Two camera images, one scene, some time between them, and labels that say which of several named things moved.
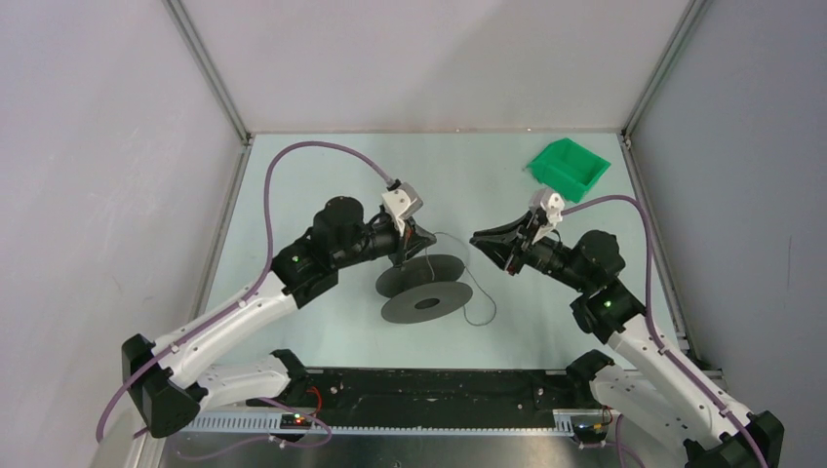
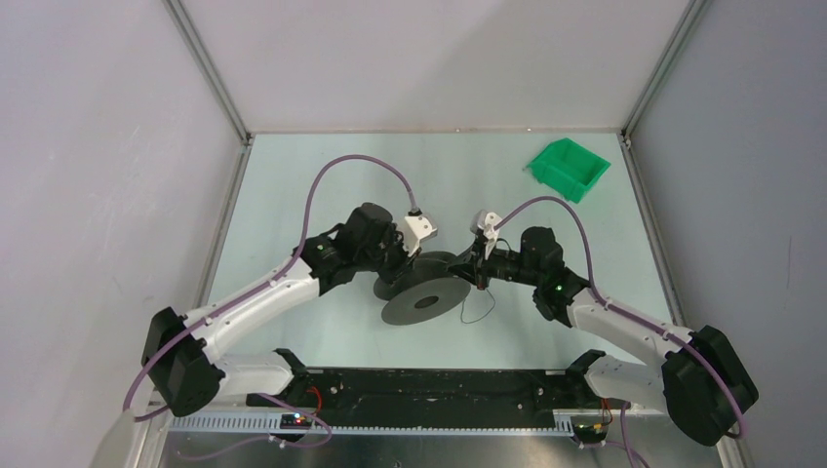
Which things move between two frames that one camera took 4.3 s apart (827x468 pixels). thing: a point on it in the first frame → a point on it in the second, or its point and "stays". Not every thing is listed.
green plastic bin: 568,169 stays
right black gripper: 503,242 → 478,271
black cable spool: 423,290 stays
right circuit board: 590,432 stays
